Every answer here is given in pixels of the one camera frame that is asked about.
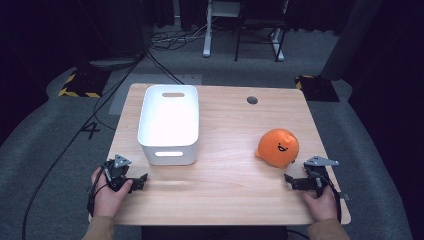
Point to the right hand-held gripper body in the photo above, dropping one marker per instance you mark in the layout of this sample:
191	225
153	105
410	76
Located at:
316	173

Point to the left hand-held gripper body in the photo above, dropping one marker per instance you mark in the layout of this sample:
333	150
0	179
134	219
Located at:
116	170

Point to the person's right hand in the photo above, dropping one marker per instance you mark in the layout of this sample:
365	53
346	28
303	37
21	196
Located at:
321	206

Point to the person's left hand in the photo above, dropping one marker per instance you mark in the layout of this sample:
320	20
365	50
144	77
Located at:
106	200

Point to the orange smiling plush toy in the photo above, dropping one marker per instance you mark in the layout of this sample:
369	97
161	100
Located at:
276	148

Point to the white plastic storage bin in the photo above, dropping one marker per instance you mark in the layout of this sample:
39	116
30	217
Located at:
168	126

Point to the round grey stand base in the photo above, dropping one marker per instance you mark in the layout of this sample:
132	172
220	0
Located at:
111	63

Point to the grey curtain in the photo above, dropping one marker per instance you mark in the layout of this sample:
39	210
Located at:
353	36

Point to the yellow black striped base plate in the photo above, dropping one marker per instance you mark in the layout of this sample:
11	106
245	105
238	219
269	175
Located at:
85	85
316	88

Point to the white desk frame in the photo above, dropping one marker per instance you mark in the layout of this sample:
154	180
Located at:
207	36

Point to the black metal chair frame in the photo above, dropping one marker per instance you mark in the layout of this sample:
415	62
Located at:
260	23

